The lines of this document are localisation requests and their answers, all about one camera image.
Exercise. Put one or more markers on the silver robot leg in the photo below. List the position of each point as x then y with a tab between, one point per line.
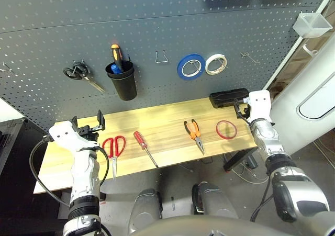
214	199
145	209

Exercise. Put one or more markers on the black plastic cup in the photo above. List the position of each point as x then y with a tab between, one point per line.
125	87

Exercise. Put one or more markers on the black flight case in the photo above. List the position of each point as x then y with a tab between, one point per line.
13	141

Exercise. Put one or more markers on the dark grey pegboard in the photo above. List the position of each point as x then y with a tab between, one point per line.
183	24

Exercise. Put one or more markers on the blue marker pen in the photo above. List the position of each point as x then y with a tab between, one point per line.
115	68

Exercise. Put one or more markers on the white pegboard frame post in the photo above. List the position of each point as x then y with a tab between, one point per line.
288	55

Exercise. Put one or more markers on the orange black pliers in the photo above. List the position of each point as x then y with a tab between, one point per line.
196	137

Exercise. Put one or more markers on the white panel beside pegboard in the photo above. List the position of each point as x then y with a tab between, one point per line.
10	111

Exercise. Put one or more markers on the black power adapter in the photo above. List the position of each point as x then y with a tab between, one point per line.
251	162

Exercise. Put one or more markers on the orange black screwdriver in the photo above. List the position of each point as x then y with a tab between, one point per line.
116	55

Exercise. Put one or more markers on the small metal pegboard hook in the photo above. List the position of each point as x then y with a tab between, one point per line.
6	68
246	54

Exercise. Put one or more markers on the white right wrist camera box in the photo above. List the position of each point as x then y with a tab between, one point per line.
259	105

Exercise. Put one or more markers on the red tape roll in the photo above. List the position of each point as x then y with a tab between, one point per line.
227	137

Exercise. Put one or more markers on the white rounded cabinet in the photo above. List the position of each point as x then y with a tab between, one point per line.
301	89

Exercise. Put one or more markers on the translucent plastic bin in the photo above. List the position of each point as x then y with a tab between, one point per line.
311	26

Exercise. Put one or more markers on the black table leg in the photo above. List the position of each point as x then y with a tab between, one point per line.
235	161

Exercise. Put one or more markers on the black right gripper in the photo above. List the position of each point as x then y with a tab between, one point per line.
242	109

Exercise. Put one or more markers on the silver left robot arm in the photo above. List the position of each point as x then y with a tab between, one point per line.
83	173

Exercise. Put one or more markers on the short black floor tape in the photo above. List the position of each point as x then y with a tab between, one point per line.
173	203

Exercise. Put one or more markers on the silver robot right leg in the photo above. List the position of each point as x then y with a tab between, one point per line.
214	199

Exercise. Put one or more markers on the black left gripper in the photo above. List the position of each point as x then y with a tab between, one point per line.
89	134

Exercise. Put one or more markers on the white plastic hook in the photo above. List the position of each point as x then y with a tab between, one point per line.
310	50

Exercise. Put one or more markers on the grey robot torso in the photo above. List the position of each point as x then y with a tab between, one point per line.
196	228

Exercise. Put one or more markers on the white tape roll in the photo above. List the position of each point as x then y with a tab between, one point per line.
207	66

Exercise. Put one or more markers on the blue tape roll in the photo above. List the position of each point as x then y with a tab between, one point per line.
180	66

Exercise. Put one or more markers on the silver robot left leg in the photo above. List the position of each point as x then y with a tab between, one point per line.
145	209

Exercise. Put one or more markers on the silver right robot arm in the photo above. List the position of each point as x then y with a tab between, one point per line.
267	136

